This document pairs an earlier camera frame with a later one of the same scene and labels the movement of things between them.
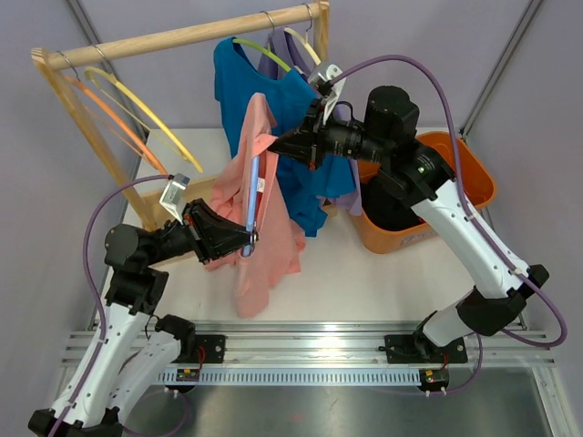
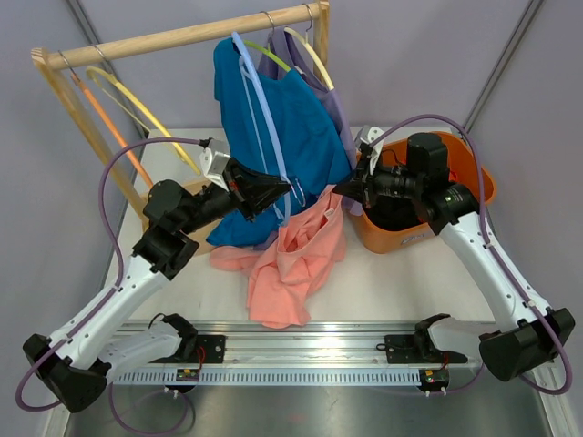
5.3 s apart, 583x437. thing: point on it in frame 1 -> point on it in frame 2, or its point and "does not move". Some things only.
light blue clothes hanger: x=252 y=202 -> x=259 y=83
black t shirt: x=384 y=211 does not move
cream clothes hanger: x=306 y=41 does not move
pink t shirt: x=280 y=248 -> x=281 y=272
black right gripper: x=306 y=144 -> x=361 y=191
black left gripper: x=220 y=235 -> x=252 y=191
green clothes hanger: x=263 y=48 does not move
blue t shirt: x=302 y=185 does not move
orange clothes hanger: x=90 y=91 -> x=112 y=133
